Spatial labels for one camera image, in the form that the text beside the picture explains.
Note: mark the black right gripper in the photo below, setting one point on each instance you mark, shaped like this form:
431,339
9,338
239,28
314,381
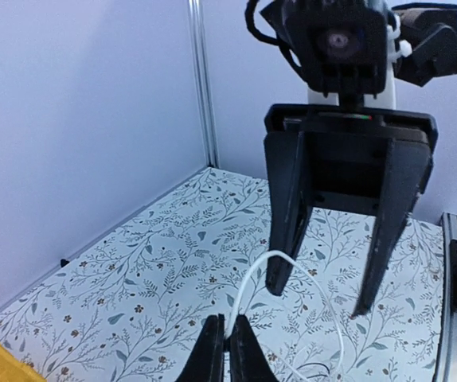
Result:
371,162

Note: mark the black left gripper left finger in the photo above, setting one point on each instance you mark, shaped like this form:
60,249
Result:
207,360

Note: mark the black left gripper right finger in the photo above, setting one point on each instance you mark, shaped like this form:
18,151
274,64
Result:
247,360

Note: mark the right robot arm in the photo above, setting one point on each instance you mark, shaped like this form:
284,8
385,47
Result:
429,28

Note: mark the floral table cloth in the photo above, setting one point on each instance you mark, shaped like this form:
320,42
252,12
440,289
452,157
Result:
131,307

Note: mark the right aluminium corner post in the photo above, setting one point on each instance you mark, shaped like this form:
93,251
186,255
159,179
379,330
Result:
204,94

